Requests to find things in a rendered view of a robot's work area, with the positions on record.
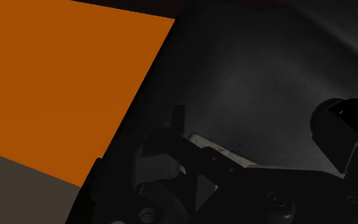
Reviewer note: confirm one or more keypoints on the black round object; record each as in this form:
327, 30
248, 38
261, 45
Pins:
327, 133

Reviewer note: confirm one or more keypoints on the white flat object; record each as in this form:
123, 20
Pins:
198, 140

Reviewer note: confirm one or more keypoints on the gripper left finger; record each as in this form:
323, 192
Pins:
225, 173

